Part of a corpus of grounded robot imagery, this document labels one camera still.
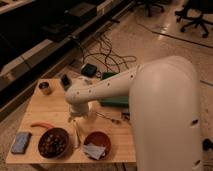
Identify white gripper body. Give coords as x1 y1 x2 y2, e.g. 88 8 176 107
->
69 102 89 117

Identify yellow banana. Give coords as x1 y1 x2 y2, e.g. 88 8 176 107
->
73 120 81 149

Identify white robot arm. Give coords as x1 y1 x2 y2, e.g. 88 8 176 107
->
65 56 203 171

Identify metal whisk utensil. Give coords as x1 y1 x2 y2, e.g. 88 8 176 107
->
96 112 121 124

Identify green plastic tray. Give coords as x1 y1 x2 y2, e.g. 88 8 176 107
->
99 72 129 108

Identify brown bowl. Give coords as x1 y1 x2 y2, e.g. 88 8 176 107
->
84 131 111 155

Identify dark bowl with contents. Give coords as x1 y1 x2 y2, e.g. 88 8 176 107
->
38 128 70 159

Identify small dark clip object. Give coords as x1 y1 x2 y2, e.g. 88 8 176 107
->
121 113 130 120

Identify grey folded cloth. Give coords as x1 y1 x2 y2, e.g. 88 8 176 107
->
83 143 106 160

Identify dark power adapter box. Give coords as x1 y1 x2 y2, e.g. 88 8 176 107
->
81 64 97 77

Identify blue sponge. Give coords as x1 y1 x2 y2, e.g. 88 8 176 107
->
11 132 32 154

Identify black office chair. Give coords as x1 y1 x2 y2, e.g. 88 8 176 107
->
174 0 213 38

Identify black floor cables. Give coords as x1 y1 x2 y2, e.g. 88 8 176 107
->
71 33 138 74

